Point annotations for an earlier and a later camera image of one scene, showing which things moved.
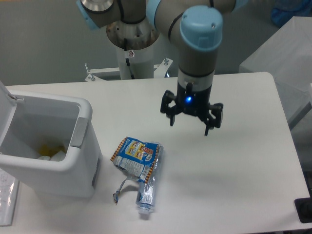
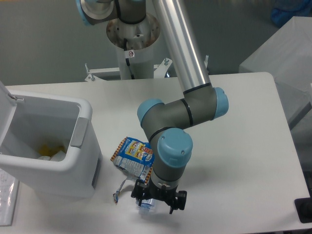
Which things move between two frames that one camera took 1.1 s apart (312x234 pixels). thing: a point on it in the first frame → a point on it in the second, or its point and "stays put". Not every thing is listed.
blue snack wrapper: (136, 159) stays put
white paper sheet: (9, 190) stays put
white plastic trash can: (48, 145) stays put
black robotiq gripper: (197, 102) → (141, 190)
